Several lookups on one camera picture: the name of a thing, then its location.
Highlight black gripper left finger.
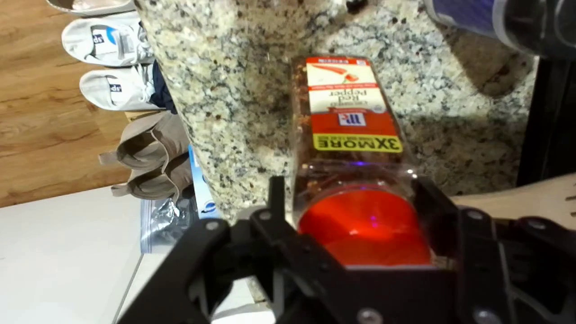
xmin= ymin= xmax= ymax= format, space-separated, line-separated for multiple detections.
xmin=119 ymin=176 xmax=344 ymax=324

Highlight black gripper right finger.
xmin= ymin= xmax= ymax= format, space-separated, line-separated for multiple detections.
xmin=412 ymin=176 xmax=576 ymax=324

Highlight spice container with red lid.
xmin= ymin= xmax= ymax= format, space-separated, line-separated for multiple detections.
xmin=291 ymin=54 xmax=435 ymax=268

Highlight light blue box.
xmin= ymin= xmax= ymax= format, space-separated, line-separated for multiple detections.
xmin=187 ymin=142 xmax=225 ymax=220

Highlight clear plastic bag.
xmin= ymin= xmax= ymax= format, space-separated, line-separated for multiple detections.
xmin=140 ymin=196 xmax=200 ymax=254

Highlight tan suede boot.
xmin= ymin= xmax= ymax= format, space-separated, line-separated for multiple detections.
xmin=110 ymin=151 xmax=194 ymax=203
xmin=97 ymin=110 xmax=189 ymax=169

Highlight white cabinet top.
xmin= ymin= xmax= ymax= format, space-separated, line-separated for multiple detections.
xmin=0 ymin=185 xmax=146 ymax=324

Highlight dark navy fabric item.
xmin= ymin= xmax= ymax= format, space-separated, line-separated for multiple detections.
xmin=149 ymin=59 xmax=180 ymax=115

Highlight white sneaker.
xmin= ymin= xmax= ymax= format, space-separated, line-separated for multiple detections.
xmin=61 ymin=14 xmax=155 ymax=68
xmin=79 ymin=61 xmax=165 ymax=113

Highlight beige flat shoe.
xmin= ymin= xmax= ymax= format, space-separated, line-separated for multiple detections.
xmin=45 ymin=0 xmax=137 ymax=18

